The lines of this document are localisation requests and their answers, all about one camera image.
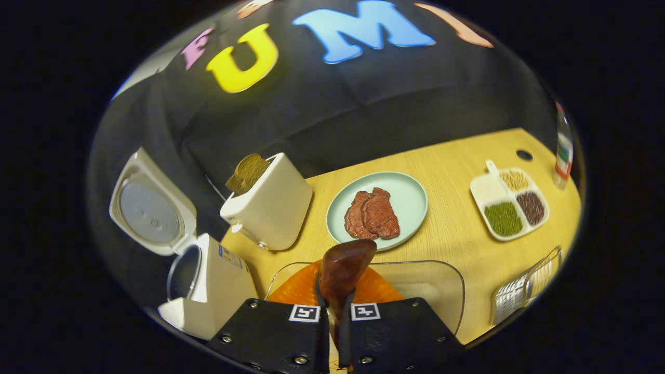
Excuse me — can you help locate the black backdrop cloth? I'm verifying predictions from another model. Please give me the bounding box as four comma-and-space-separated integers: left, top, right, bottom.
88, 0, 561, 312

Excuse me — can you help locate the white toaster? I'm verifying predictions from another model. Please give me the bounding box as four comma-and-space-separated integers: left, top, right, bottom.
220, 152, 314, 252

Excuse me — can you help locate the red meat piece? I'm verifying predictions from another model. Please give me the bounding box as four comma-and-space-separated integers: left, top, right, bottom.
362, 188, 401, 240
344, 191, 380, 241

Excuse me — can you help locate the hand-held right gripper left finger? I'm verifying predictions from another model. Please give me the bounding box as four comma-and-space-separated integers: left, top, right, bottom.
208, 259, 331, 374

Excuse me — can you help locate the pale green plate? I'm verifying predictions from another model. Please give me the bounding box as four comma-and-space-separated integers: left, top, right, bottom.
326, 171, 429, 253

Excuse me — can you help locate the clear chopstick holder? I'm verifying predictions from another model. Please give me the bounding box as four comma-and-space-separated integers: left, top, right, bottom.
490, 246, 564, 327

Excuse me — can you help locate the white rice cooker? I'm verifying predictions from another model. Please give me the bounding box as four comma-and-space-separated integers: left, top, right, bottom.
109, 147, 259, 341

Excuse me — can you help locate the clear rice container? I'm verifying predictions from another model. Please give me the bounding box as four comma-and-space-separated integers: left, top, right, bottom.
265, 260, 466, 336

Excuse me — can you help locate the clear plastic bottle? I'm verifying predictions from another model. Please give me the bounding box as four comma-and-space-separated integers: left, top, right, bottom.
552, 101, 575, 191

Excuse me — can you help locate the white divided grain dish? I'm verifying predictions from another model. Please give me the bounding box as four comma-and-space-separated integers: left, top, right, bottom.
470, 159, 550, 243

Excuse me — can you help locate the brown bread slice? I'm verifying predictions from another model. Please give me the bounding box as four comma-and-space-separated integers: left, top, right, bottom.
225, 153, 271, 196

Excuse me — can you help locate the brown wooden spoon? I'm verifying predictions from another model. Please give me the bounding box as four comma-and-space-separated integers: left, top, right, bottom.
318, 239, 378, 354

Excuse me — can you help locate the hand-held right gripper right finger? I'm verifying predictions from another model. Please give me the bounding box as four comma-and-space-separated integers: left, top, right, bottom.
340, 266, 464, 374

